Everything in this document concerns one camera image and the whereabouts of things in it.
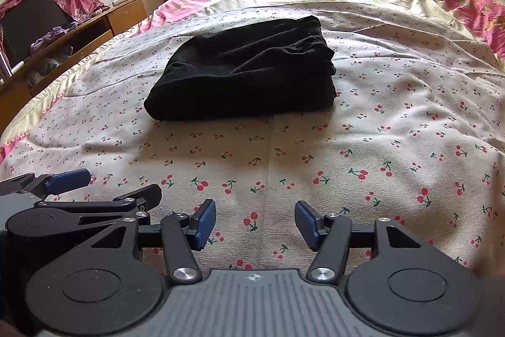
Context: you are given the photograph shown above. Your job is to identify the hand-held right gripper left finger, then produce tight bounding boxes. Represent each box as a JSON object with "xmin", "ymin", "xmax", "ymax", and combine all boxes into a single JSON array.
[{"xmin": 85, "ymin": 198, "xmax": 217, "ymax": 286}]

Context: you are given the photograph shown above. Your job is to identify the pink and yellow floral quilt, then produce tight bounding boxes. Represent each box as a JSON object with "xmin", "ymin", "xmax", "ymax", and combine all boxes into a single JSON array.
[{"xmin": 0, "ymin": 0, "xmax": 505, "ymax": 164}]

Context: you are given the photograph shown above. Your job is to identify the black pants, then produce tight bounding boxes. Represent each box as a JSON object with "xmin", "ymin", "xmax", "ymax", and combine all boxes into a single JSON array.
[{"xmin": 143, "ymin": 15, "xmax": 337, "ymax": 121}]

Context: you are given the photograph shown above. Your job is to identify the cherry print bed sheet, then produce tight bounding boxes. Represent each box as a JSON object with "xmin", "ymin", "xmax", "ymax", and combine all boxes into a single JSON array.
[{"xmin": 0, "ymin": 0, "xmax": 505, "ymax": 274}]

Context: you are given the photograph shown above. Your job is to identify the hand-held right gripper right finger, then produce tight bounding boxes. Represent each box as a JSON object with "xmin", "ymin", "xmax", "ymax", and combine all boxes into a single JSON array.
[{"xmin": 294, "ymin": 200, "xmax": 435, "ymax": 286}]

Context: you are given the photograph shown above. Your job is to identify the wooden desk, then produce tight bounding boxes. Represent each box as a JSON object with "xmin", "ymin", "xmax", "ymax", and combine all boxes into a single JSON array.
[{"xmin": 0, "ymin": 0, "xmax": 147, "ymax": 124}]

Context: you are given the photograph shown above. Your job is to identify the pale clothes pile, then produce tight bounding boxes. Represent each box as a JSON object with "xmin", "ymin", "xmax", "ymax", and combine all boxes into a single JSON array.
[{"xmin": 26, "ymin": 45, "xmax": 74, "ymax": 85}]

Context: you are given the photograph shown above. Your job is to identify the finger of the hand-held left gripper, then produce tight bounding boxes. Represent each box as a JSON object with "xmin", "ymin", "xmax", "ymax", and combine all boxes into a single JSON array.
[
  {"xmin": 0, "ymin": 169, "xmax": 92, "ymax": 200},
  {"xmin": 33, "ymin": 184, "xmax": 163, "ymax": 240}
]

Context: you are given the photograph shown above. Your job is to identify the black television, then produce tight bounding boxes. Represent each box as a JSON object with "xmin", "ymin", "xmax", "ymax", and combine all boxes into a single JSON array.
[{"xmin": 0, "ymin": 0, "xmax": 74, "ymax": 63}]

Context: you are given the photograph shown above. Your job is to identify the purple cloth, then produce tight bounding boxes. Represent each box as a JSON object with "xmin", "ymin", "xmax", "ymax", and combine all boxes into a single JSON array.
[{"xmin": 31, "ymin": 25, "xmax": 74, "ymax": 55}]

